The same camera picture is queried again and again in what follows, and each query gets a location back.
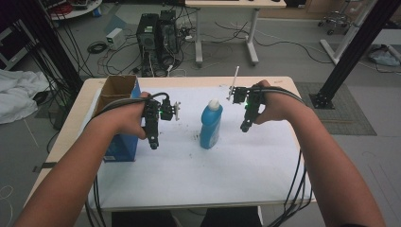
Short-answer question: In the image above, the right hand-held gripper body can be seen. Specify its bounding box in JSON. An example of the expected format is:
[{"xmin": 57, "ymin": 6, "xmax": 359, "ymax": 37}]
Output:
[{"xmin": 226, "ymin": 65, "xmax": 267, "ymax": 110}]

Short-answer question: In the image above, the black tape strip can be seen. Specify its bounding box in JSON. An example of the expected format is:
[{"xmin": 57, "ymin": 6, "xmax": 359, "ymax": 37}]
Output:
[{"xmin": 32, "ymin": 161, "xmax": 59, "ymax": 174}]

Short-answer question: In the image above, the white stand leg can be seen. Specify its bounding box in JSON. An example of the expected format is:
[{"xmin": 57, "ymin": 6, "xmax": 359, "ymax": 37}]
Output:
[{"xmin": 320, "ymin": 0, "xmax": 378, "ymax": 66}]

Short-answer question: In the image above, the dark shelf unit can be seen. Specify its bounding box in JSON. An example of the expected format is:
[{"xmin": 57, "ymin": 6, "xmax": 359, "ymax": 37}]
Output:
[{"xmin": 0, "ymin": 18, "xmax": 36, "ymax": 71}]

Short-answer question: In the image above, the person's right leg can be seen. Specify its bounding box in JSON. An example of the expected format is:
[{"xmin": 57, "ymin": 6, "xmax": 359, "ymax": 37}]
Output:
[{"xmin": 200, "ymin": 206, "xmax": 263, "ymax": 227}]

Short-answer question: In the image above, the white table mat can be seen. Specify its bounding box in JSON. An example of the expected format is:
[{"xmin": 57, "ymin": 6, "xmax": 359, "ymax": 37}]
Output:
[{"xmin": 87, "ymin": 86, "xmax": 314, "ymax": 211}]

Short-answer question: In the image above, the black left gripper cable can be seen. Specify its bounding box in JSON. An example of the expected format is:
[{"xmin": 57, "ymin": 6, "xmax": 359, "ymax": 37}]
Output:
[{"xmin": 84, "ymin": 92, "xmax": 171, "ymax": 227}]

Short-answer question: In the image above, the blue cardboard box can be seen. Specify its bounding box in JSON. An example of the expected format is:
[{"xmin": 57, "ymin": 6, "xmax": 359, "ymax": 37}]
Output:
[{"xmin": 94, "ymin": 75, "xmax": 143, "ymax": 163}]

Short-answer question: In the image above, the white desk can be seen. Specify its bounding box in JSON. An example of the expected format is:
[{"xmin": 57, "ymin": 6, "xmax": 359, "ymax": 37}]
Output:
[{"xmin": 184, "ymin": 0, "xmax": 288, "ymax": 68}]

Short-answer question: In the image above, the person's leg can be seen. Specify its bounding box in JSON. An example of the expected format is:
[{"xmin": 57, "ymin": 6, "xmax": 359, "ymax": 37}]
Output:
[
  {"xmin": 200, "ymin": 206, "xmax": 263, "ymax": 227},
  {"xmin": 111, "ymin": 209, "xmax": 178, "ymax": 227}
]

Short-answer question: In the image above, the black computer tower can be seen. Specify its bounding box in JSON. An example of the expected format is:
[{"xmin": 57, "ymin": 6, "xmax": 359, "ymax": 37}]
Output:
[
  {"xmin": 135, "ymin": 12, "xmax": 161, "ymax": 69},
  {"xmin": 158, "ymin": 9, "xmax": 182, "ymax": 65}
]

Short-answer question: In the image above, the office chair base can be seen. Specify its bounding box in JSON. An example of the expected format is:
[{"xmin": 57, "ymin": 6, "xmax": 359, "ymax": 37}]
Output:
[{"xmin": 318, "ymin": 9, "xmax": 353, "ymax": 36}]

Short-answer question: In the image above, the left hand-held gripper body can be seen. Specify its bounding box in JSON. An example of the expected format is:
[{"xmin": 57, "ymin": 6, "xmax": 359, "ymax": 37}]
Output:
[{"xmin": 142, "ymin": 95, "xmax": 182, "ymax": 131}]

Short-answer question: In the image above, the person's right hand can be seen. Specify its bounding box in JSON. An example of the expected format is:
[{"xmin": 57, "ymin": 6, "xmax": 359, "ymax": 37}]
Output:
[{"xmin": 253, "ymin": 79, "xmax": 305, "ymax": 126}]

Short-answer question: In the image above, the coiled black cable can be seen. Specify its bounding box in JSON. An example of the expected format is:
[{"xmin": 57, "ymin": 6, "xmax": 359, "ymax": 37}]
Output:
[{"xmin": 86, "ymin": 41, "xmax": 109, "ymax": 55}]

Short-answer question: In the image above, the grey-blue cloth bundle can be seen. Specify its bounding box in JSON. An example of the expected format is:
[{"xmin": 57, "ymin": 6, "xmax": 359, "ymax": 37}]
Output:
[{"xmin": 368, "ymin": 44, "xmax": 401, "ymax": 67}]

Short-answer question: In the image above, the person's left leg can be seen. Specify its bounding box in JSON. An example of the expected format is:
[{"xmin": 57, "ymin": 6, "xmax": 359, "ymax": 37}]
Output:
[{"xmin": 111, "ymin": 209, "xmax": 178, "ymax": 227}]

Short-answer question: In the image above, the round white table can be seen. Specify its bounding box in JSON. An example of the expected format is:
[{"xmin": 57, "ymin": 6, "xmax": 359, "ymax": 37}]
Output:
[{"xmin": 46, "ymin": 0, "xmax": 104, "ymax": 22}]

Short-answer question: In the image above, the blue bottle with white cap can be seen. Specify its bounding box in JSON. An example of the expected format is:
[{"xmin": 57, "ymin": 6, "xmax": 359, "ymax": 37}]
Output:
[{"xmin": 200, "ymin": 97, "xmax": 224, "ymax": 150}]

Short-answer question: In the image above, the person's left hand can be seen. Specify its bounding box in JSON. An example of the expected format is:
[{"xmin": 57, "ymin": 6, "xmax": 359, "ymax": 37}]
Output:
[{"xmin": 104, "ymin": 91, "xmax": 152, "ymax": 141}]

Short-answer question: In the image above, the small white box device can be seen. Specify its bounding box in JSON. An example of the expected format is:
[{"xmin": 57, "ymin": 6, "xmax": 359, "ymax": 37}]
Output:
[{"xmin": 105, "ymin": 27, "xmax": 127, "ymax": 51}]

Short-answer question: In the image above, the grey floor mat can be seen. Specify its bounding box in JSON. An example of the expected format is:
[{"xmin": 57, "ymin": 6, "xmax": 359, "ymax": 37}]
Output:
[{"xmin": 294, "ymin": 81, "xmax": 378, "ymax": 137}]

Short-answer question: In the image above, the white cloth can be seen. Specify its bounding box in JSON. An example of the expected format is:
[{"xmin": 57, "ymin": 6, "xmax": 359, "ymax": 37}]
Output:
[{"xmin": 0, "ymin": 68, "xmax": 50, "ymax": 125}]

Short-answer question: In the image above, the black metal post with cables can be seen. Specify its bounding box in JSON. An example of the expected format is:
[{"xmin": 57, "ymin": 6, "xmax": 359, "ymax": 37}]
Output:
[{"xmin": 13, "ymin": 0, "xmax": 85, "ymax": 96}]

